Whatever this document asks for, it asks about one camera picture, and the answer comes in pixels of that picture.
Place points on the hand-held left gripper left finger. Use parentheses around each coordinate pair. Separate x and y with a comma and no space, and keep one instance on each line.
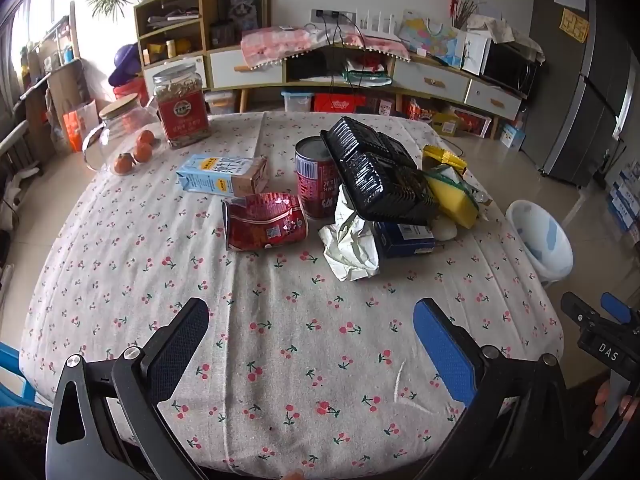
(182,342)

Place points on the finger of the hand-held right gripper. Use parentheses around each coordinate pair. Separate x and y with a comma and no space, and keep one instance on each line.
(615,306)
(580,310)

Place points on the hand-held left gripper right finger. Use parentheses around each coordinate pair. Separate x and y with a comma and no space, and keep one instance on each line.
(445,352)

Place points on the white plastic trash bin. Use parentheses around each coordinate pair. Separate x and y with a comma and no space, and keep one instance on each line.
(547,255)

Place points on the red can with silver lid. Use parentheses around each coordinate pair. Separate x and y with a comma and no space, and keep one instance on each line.
(314,180)

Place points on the person's right hand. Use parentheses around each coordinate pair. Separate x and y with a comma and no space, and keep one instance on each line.
(602,400)

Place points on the stack of blue white boxes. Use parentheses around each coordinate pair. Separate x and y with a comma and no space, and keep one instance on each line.
(625,195)

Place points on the blue box with barcode label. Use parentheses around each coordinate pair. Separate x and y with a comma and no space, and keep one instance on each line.
(402,244)

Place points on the cherry print tablecloth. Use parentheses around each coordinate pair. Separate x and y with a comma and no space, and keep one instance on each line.
(300,310)

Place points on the crumpled white tissue ball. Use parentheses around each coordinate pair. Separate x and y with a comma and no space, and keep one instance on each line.
(445,230)

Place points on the crumpled white paper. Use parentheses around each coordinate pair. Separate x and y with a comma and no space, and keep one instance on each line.
(350,247)

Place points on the crushed red can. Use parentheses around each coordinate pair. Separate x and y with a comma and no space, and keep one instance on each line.
(265,220)

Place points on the yellow sponge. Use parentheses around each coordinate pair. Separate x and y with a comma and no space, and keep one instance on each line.
(452,197)

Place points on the blue plastic stool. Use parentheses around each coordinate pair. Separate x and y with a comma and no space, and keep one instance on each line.
(15,375)

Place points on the blue milk carton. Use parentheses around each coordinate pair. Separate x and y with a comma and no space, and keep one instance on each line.
(215,174)

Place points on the grey refrigerator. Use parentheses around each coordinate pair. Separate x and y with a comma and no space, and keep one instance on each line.
(585,125)

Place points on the small orange tangerine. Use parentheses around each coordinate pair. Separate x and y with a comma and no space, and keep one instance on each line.
(146,137)
(123,163)
(142,152)

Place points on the brown fuzzy cloth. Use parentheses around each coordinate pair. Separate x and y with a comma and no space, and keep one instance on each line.
(20,445)

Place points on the black plastic food container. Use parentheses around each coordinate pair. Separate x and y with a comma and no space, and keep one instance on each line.
(372,170)

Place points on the yellow packet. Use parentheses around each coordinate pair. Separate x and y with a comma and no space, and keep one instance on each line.
(442,156)

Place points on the red patterned box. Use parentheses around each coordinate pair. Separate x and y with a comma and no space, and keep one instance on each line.
(474,122)

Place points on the nut jar with red label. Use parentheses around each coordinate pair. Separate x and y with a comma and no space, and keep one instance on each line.
(182,115)

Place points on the yellow cardboard box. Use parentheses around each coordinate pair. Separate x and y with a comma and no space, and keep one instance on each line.
(445,124)

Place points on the orange paper bag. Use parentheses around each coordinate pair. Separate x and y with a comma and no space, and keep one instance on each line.
(80,125)

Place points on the red snack bag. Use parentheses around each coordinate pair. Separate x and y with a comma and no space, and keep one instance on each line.
(417,110)

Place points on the black microwave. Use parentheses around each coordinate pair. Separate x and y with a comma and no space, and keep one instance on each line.
(510,67)

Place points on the blue storage box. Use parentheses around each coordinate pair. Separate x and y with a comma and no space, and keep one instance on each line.
(296,101)

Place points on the wooden cabinet with white drawers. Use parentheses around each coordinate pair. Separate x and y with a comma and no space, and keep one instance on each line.
(435,80)

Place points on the large red box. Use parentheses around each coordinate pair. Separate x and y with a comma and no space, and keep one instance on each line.
(335,102)

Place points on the yellow paper note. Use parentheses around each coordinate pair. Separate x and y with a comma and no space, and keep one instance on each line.
(574,25)

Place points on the wooden shelf unit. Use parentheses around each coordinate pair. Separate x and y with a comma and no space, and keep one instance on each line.
(175,35)

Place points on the colourful map bag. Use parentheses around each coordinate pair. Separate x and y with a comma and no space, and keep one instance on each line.
(430,35)

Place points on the pink cloth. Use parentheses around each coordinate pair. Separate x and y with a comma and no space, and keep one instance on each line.
(280,42)

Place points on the framed cat picture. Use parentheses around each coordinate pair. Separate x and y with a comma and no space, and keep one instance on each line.
(244,10)

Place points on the white power strip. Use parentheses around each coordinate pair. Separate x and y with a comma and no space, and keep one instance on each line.
(332,15)

